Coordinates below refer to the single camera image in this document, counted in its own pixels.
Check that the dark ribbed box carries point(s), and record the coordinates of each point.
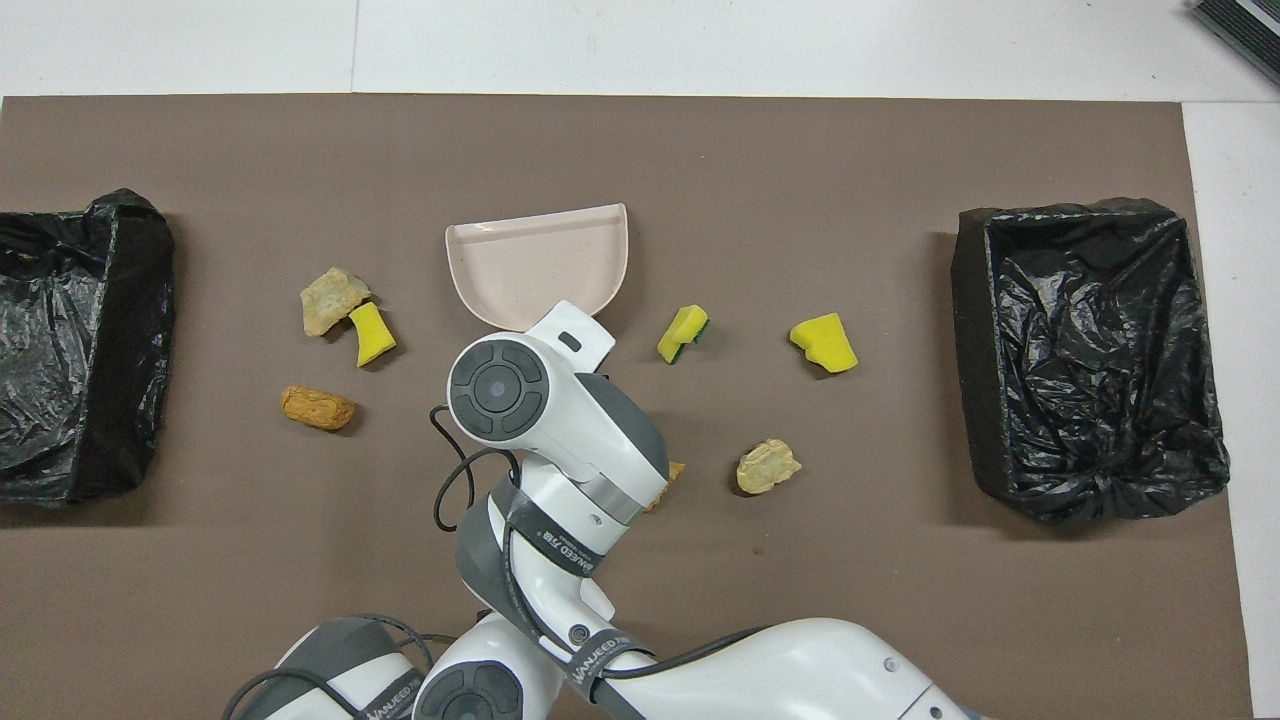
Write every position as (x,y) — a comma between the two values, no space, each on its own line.
(1250,25)

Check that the striped croissant piece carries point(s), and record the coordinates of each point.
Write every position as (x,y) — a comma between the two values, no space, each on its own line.
(672,478)

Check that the black bag-lined bin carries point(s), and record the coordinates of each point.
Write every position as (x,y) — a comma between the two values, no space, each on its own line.
(1090,360)
(60,330)

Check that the beige plastic dustpan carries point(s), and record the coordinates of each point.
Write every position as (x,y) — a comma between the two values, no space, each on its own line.
(530,260)

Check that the large yellow sponge piece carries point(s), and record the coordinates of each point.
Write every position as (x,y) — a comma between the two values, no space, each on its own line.
(828,345)

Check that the small curved yellow sponge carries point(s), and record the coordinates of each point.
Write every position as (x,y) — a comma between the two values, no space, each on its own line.
(372,340)

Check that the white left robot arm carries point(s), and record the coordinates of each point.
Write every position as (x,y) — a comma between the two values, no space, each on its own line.
(340,660)

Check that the small pale bread chunk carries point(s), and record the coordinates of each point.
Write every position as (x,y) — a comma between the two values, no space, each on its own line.
(768,467)

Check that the brown table mat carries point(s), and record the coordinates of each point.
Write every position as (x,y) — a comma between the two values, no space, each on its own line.
(700,160)

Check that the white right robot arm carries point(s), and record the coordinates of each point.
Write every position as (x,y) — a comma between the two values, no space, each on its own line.
(560,440)

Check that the large pale bread chunk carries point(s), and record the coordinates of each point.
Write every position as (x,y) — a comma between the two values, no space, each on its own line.
(328,300)

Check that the brown bread roll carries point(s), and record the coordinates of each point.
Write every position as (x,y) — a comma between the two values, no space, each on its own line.
(315,407)

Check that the yellow sponge with green backing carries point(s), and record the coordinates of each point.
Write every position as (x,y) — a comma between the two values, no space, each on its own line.
(680,335)

